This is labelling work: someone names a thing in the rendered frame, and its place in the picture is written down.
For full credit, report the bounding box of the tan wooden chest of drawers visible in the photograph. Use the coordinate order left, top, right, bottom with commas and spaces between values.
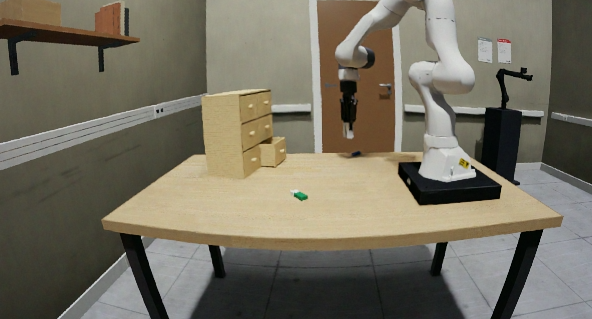
201, 89, 273, 179

